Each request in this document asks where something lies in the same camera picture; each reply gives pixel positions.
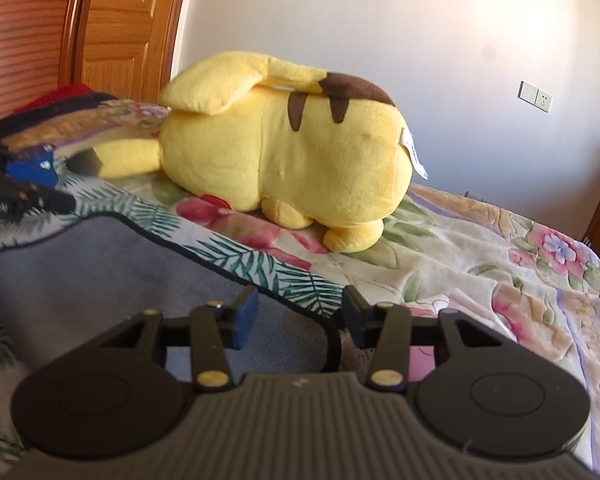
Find dark red and navy blanket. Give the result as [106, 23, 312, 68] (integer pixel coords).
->
[0, 82, 118, 142]

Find yellow plush toy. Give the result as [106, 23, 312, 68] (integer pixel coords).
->
[70, 51, 429, 254]

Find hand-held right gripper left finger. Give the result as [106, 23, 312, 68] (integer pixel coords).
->
[99, 286, 260, 394]

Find grey leaf-print towel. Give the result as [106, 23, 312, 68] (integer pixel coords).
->
[0, 180, 348, 461]

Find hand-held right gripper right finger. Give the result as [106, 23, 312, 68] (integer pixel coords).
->
[341, 285, 507, 392]

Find white wall switch socket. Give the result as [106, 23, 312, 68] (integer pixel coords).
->
[518, 80, 555, 114]

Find wooden slatted wardrobe panel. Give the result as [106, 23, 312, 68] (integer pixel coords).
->
[0, 0, 83, 126]

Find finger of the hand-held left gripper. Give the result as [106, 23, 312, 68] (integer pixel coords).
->
[0, 132, 57, 187]
[0, 165, 77, 222]

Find floral bed blanket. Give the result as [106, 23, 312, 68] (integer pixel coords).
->
[10, 100, 600, 478]

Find wooden door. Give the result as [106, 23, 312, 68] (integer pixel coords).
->
[72, 0, 197, 107]

